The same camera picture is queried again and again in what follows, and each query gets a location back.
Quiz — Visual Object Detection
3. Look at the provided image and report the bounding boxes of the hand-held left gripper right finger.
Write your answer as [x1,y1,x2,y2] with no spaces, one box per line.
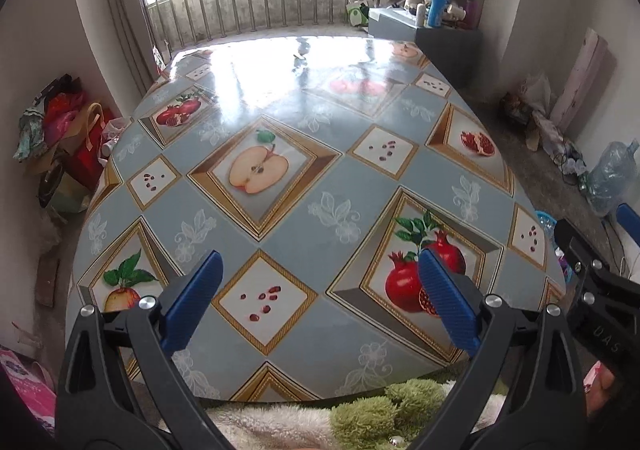
[407,250,588,450]

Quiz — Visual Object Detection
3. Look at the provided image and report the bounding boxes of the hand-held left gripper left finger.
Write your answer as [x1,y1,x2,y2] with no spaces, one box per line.
[55,250,236,450]

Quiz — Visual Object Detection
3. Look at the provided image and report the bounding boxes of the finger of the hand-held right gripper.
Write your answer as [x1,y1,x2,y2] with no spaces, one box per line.
[552,218,609,291]
[616,203,640,251]

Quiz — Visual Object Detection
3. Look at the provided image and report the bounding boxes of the blue plastic basket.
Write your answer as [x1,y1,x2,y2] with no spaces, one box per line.
[534,209,576,288]

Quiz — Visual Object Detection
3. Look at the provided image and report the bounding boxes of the person's right hand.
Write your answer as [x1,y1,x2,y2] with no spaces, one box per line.
[582,360,618,413]

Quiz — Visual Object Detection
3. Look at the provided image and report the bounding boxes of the large clear water jug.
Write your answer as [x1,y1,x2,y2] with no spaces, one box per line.
[585,140,640,217]

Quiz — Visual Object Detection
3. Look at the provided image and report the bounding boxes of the green fluffy cloth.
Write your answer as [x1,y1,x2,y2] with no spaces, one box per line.
[330,378,451,450]

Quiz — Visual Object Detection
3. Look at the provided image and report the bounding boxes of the fruit print tablecloth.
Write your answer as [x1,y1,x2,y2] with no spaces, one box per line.
[65,34,568,403]

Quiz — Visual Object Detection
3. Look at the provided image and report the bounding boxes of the pile of plastic bags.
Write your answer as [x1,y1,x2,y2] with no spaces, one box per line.
[500,72,586,175]

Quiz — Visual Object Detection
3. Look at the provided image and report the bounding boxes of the cream fluffy blanket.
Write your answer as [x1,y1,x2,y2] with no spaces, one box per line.
[205,392,506,450]

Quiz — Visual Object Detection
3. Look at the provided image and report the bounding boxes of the red gift bag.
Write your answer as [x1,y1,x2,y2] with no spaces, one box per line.
[67,102,118,191]

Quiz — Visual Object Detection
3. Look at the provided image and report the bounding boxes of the black metal pot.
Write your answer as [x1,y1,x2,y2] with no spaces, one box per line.
[37,162,68,208]

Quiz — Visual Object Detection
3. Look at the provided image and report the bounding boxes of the pink printed box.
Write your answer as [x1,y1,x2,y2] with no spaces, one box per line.
[0,347,57,436]

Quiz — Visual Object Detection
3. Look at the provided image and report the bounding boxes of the red plastic bag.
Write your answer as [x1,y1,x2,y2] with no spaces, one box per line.
[44,92,86,135]

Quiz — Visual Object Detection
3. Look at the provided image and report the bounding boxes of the green patterned cloth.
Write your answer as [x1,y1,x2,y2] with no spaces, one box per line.
[12,107,51,163]

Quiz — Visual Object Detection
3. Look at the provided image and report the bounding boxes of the grey cabinet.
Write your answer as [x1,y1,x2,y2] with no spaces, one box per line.
[367,4,483,61]

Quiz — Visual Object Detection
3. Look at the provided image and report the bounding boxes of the blue bottle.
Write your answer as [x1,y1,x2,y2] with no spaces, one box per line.
[427,0,451,28]

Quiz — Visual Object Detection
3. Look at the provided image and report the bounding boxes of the green white appliance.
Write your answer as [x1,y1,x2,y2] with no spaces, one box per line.
[347,2,371,28]

